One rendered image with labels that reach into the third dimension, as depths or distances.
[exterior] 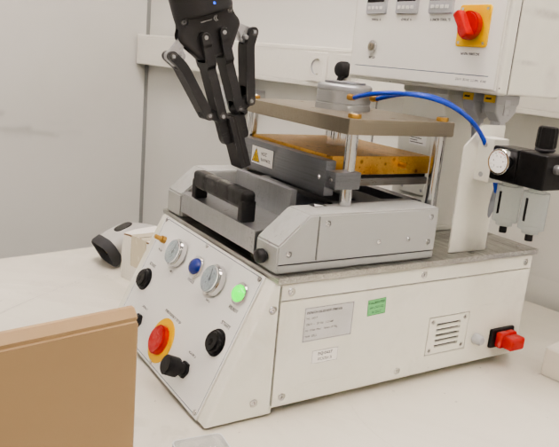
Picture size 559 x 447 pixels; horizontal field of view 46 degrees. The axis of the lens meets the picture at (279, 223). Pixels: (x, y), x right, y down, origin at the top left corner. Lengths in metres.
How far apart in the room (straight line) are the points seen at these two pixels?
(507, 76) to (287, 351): 0.46
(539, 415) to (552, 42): 0.50
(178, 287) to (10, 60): 1.43
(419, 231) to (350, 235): 0.11
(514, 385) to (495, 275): 0.16
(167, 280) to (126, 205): 1.53
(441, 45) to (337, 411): 0.53
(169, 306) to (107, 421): 0.68
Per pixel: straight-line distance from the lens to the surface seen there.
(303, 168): 0.87
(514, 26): 0.95
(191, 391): 0.84
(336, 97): 0.94
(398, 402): 0.92
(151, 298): 0.99
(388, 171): 0.91
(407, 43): 1.07
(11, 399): 0.24
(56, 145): 2.32
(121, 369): 0.25
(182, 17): 0.83
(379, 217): 0.84
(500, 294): 1.04
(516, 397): 1.00
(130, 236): 1.24
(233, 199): 0.84
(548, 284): 1.41
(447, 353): 1.00
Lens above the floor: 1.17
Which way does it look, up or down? 14 degrees down
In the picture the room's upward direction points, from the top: 5 degrees clockwise
